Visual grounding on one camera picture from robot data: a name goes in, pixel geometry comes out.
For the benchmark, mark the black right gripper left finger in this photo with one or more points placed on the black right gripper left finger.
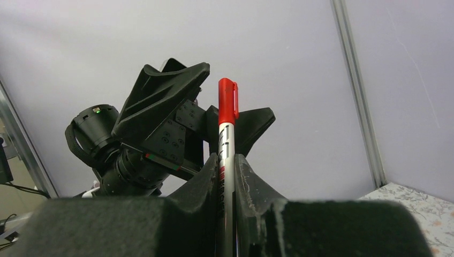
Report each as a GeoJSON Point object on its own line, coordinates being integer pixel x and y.
{"type": "Point", "coordinates": [180, 224]}

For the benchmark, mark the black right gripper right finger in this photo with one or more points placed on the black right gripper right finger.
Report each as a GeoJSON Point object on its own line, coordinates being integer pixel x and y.
{"type": "Point", "coordinates": [271, 225]}

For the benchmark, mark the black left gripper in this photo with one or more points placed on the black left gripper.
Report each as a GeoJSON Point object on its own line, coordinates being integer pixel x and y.
{"type": "Point", "coordinates": [158, 113]}

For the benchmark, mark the red marker cap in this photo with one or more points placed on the red marker cap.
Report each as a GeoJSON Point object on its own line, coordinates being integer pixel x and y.
{"type": "Point", "coordinates": [228, 107]}

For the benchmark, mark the white red whiteboard marker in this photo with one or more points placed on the white red whiteboard marker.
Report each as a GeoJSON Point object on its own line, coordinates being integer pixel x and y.
{"type": "Point", "coordinates": [226, 230]}

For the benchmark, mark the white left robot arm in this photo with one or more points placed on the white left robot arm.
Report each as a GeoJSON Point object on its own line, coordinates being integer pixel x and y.
{"type": "Point", "coordinates": [119, 168]}

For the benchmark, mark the floral table cloth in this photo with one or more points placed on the floral table cloth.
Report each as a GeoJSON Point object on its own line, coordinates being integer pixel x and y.
{"type": "Point", "coordinates": [434, 215]}

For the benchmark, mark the right aluminium frame post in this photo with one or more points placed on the right aluminium frame post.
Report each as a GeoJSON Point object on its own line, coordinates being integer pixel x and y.
{"type": "Point", "coordinates": [359, 93]}

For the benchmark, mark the aluminium frame post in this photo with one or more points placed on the aluminium frame post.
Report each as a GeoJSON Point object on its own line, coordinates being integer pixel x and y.
{"type": "Point", "coordinates": [23, 145]}
{"type": "Point", "coordinates": [359, 93]}

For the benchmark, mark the left aluminium frame post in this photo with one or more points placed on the left aluminium frame post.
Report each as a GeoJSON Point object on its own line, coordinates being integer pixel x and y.
{"type": "Point", "coordinates": [23, 145]}

